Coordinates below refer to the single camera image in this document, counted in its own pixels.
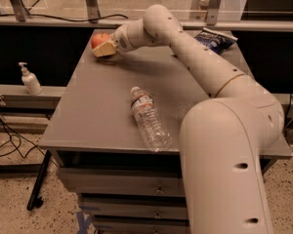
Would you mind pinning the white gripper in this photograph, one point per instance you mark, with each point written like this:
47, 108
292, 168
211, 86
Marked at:
123, 38

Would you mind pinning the red apple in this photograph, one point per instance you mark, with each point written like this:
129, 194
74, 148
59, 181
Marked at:
98, 38

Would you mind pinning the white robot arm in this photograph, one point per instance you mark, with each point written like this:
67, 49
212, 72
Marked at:
222, 137

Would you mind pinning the clear plastic water bottle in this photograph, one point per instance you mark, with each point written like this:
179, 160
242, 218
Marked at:
151, 126

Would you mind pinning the white pump dispenser bottle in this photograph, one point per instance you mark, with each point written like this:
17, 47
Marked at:
30, 80

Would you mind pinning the blue chip bag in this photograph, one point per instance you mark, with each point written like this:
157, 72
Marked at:
216, 41

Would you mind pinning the grey drawer cabinet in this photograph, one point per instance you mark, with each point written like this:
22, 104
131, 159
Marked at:
101, 154

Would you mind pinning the black stand leg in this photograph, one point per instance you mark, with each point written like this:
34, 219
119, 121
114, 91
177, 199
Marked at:
35, 200

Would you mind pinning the blue floor tape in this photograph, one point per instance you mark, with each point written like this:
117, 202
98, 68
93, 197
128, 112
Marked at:
85, 223

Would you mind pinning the metal railing frame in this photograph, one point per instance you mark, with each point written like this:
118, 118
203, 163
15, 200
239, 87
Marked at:
247, 15

